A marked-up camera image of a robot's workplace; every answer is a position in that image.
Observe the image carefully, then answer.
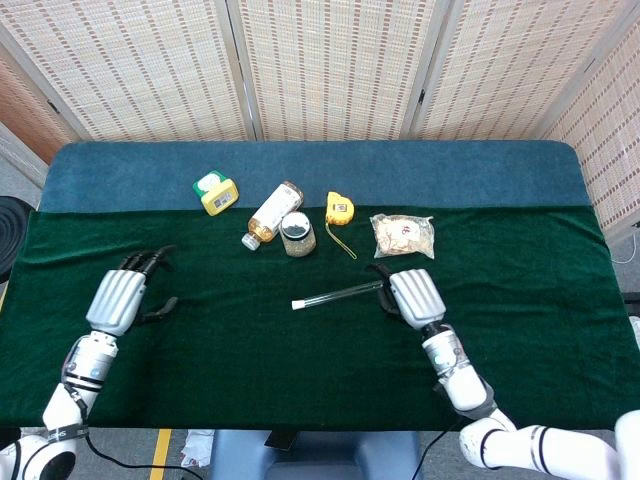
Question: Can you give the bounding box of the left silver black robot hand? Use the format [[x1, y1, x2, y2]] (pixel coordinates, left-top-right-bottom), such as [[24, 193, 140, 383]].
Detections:
[[84, 244, 180, 337]]

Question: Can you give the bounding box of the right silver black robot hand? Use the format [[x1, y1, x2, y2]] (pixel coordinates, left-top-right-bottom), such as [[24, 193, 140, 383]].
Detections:
[[367, 263, 447, 331]]

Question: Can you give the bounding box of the transparent glass test tube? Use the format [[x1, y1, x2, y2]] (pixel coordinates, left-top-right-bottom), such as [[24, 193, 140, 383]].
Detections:
[[302, 280, 385, 309]]

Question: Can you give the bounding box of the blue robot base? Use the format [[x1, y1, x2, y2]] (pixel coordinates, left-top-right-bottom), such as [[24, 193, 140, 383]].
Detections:
[[209, 428, 424, 480]]

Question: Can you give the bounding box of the clear plastic snack bag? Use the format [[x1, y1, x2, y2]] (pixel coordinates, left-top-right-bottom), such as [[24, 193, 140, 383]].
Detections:
[[369, 213, 436, 260]]

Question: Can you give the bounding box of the yellow tape measure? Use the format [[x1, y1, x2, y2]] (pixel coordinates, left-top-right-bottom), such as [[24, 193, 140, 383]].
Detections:
[[324, 191, 359, 261]]

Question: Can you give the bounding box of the black round stool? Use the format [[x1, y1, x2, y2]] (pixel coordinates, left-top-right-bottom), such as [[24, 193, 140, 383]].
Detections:
[[0, 195, 27, 281]]

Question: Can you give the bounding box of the blue cloth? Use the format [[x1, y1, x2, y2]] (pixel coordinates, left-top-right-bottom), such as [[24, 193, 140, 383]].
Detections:
[[38, 140, 592, 214]]

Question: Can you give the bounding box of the glass jar with black lid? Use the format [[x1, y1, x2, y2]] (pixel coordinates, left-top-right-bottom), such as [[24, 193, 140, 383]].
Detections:
[[278, 210, 318, 259]]

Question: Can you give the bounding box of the yellow green plastic box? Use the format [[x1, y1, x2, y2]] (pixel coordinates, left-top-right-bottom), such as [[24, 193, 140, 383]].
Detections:
[[192, 170, 239, 217]]

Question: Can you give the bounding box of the yellow floor tape strip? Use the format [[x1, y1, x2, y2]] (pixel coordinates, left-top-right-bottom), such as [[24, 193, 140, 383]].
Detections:
[[148, 428, 174, 480]]

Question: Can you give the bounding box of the green velvet cloth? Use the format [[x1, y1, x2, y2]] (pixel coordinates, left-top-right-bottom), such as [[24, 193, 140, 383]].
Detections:
[[0, 204, 640, 434]]

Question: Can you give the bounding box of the white crumpled paper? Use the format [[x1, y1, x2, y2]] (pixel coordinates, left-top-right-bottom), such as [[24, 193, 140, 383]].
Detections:
[[180, 429, 214, 469]]

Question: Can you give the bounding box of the tea bottle with white cap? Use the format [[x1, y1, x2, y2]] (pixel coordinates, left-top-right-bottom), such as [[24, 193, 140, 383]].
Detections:
[[240, 180, 305, 251]]

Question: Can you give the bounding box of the grey partition board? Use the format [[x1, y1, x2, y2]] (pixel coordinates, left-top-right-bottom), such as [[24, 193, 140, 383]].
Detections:
[[0, 122, 50, 191]]

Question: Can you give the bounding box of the small black flat object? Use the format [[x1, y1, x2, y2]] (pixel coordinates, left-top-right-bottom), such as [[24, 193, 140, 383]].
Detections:
[[264, 430, 297, 450]]

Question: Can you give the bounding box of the woven bamboo screen panel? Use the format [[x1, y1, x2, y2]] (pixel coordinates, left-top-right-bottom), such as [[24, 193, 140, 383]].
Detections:
[[224, 0, 451, 142], [0, 42, 81, 166], [0, 0, 261, 144], [542, 14, 640, 241], [409, 0, 640, 141]]

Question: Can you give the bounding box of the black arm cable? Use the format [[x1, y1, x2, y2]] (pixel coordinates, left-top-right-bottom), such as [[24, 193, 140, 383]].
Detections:
[[84, 434, 214, 476], [417, 419, 461, 474]]

